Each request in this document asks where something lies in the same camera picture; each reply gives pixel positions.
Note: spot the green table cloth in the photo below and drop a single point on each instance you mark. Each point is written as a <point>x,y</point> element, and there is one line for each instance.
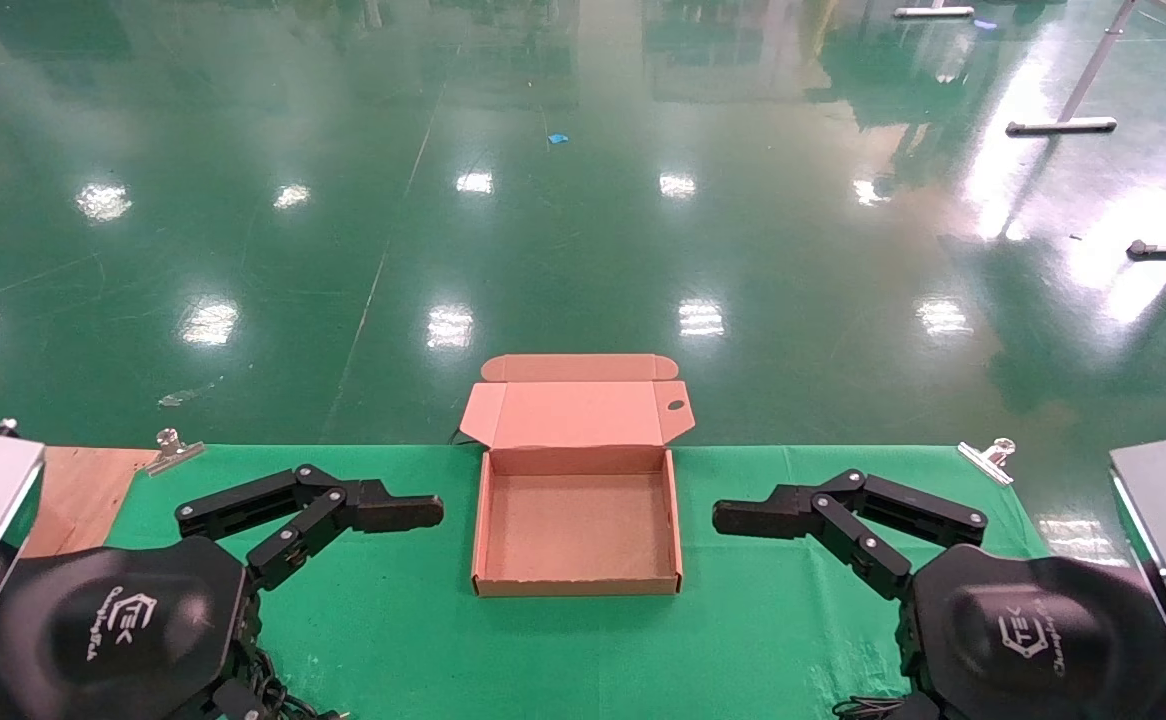
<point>393,620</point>

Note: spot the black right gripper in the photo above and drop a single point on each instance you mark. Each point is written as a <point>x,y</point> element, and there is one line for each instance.
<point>1033,640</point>

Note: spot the white table leg frame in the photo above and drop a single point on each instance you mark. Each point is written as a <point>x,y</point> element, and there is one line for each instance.
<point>1063,126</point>

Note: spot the silver metal spring clip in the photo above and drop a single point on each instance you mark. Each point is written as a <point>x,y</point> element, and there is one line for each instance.
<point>988,462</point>
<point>171,455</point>

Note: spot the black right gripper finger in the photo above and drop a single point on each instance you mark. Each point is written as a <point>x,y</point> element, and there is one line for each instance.
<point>758,517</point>

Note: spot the white table foot bar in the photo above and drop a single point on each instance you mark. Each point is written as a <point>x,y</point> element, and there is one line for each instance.
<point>933,12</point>

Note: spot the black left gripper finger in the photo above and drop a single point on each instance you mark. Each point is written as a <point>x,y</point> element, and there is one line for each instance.
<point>393,510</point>

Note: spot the open brown cardboard box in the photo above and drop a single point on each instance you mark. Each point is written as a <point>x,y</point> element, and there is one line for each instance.
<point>573,530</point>

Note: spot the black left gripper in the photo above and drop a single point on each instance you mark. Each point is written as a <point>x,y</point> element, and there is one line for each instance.
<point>113,630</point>

